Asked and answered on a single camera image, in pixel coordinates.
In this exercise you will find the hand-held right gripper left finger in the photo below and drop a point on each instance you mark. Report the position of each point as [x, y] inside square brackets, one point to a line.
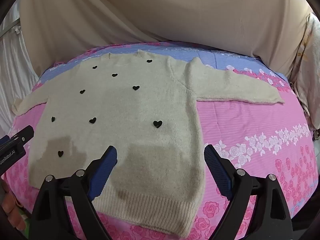
[103, 170]

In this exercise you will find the person's left hand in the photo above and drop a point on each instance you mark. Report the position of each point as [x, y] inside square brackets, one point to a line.
[12, 210]

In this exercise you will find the cream sweater with black hearts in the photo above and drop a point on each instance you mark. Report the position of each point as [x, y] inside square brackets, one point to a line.
[130, 110]

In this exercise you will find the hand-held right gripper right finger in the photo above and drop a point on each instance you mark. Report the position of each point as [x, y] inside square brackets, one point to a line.
[217, 170]

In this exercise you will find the white satin cloth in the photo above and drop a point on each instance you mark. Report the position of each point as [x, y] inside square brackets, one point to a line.
[15, 67]

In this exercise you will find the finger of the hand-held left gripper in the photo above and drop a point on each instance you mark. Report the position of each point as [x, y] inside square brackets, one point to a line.
[23, 133]

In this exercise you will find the pink floral bed sheet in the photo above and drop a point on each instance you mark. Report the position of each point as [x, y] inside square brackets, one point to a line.
[250, 120]

